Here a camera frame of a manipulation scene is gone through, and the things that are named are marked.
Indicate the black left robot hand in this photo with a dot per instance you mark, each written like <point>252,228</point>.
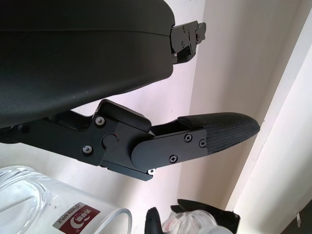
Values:
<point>73,61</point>

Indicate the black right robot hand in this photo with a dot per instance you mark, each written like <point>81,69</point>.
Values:
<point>219,212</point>

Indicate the clear plastic water bottle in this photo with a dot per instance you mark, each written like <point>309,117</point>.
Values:
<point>190,222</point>

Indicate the clear glass cup red label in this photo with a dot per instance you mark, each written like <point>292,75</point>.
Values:
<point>36,200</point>

